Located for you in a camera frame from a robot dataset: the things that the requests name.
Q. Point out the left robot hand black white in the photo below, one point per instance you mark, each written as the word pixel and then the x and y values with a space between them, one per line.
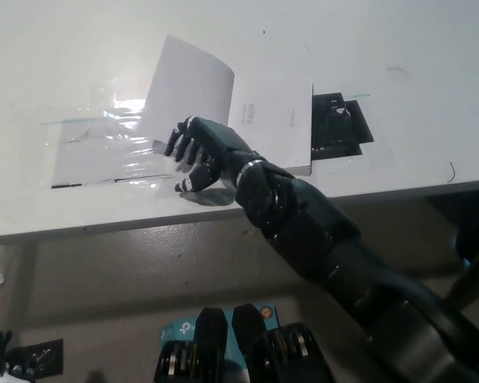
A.
pixel 2 359

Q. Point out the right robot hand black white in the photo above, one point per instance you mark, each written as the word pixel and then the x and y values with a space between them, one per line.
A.
pixel 215 147

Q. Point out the white grey paperback book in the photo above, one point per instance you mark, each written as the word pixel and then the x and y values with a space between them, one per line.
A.
pixel 271 119

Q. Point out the robot torso black teal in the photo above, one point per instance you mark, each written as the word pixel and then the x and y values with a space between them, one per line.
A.
pixel 243 347

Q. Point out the small black printed floor sheet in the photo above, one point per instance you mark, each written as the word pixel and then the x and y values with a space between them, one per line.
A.
pixel 44 355

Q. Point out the clear plastic zip bag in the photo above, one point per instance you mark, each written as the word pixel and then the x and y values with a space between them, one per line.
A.
pixel 104 159

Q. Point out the black object in bag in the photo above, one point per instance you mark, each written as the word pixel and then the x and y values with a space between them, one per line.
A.
pixel 339 127

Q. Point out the black diagonal pole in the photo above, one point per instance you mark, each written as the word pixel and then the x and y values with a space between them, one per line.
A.
pixel 471 275

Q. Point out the dark desk leg frame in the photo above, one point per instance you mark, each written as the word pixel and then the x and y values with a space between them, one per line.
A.
pixel 463 215

